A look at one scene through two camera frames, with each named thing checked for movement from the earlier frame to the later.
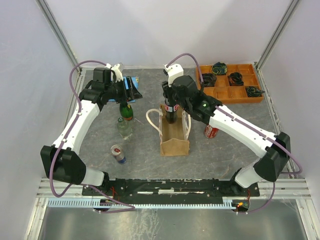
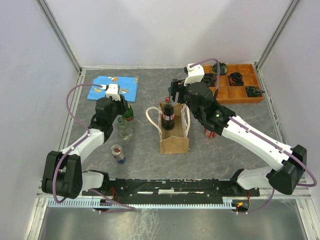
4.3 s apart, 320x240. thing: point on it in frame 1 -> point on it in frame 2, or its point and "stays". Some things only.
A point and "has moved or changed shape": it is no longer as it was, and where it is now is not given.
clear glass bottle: [124, 128] stays
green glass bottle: [126, 111] stays
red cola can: [210, 132] stays
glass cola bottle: [171, 113] has moved or changed shape
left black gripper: [131, 94] -> [123, 104]
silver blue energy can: [117, 151] stays
